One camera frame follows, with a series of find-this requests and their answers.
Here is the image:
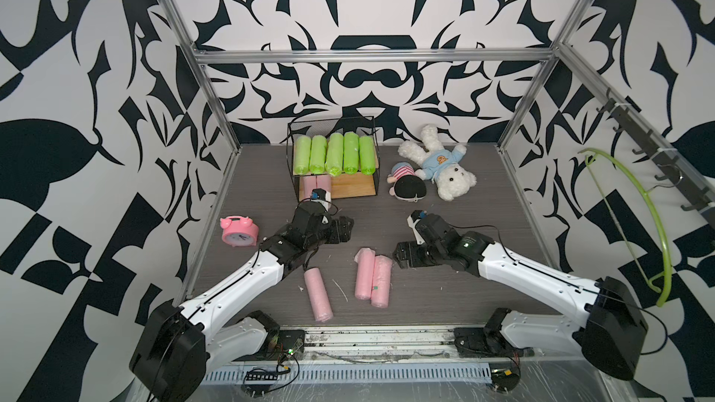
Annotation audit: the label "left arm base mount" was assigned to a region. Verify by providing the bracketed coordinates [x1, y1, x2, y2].
[233, 311, 306, 361]

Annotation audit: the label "small doll striped hat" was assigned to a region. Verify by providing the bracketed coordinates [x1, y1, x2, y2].
[387, 162, 426, 202]

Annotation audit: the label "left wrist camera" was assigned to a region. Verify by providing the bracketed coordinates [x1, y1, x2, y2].
[309, 188, 331, 204]

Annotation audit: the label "pink trash bag roll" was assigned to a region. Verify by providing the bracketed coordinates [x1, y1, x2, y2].
[304, 268, 333, 323]
[371, 255, 393, 308]
[354, 248, 375, 301]
[301, 176, 317, 200]
[314, 175, 333, 193]

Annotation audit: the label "black wall hook rack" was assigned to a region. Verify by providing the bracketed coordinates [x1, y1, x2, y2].
[599, 87, 714, 226]

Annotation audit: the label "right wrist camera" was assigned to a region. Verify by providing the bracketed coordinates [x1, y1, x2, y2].
[407, 210, 426, 245]

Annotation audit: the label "green plastic hanger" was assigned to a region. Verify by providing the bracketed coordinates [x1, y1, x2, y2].
[579, 148, 673, 308]

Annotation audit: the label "black round floor plug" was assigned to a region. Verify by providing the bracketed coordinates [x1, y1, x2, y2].
[490, 366, 521, 394]

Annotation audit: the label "green trash bag roll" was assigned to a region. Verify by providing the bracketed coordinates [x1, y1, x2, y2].
[359, 136, 376, 176]
[293, 135, 312, 176]
[309, 135, 328, 175]
[343, 131, 359, 174]
[325, 132, 344, 177]

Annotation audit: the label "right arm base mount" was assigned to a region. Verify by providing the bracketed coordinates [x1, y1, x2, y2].
[454, 308, 534, 358]

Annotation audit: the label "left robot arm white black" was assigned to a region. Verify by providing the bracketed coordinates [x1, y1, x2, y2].
[130, 199, 355, 401]

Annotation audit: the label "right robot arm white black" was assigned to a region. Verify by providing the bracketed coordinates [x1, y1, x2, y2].
[393, 210, 648, 381]

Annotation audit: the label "white teddy bear blue shirt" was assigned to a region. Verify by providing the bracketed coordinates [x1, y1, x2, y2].
[398, 124, 478, 202]

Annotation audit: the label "pink plastic toy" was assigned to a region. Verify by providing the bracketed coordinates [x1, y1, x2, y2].
[220, 216, 259, 248]

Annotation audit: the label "wooden wire shelf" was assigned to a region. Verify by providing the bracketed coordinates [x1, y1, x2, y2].
[284, 117, 380, 200]

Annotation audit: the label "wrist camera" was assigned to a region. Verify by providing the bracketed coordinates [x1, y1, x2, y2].
[407, 210, 426, 245]
[309, 188, 331, 204]

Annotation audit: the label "black connector box cables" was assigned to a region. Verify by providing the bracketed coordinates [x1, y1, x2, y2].
[241, 367, 289, 398]

